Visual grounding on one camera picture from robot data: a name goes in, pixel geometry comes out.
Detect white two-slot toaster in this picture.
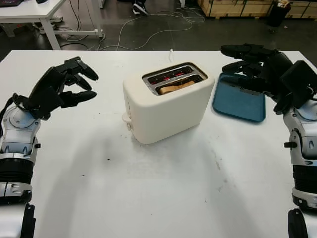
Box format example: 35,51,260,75
122,61,215,144

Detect person with black trousers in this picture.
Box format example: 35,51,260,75
132,0,149,16

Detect white office desk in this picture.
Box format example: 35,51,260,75
0,0,105,50

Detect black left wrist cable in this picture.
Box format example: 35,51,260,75
0,93,40,139

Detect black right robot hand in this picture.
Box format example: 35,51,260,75
220,43,295,115

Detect slice of toast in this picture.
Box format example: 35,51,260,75
159,79,196,95

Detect wooden crates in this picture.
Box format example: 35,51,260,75
197,0,317,19

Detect blue plastic tray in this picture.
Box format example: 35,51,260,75
212,72,267,124

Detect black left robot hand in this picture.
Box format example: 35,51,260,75
33,56,99,108

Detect grey plastic step stool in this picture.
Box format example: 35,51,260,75
0,22,34,38

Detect dark laptop on desk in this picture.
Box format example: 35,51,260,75
0,0,24,7

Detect grey floor cable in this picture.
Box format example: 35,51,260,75
59,32,106,49

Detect black hanging cable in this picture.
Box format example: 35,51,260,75
71,0,82,30

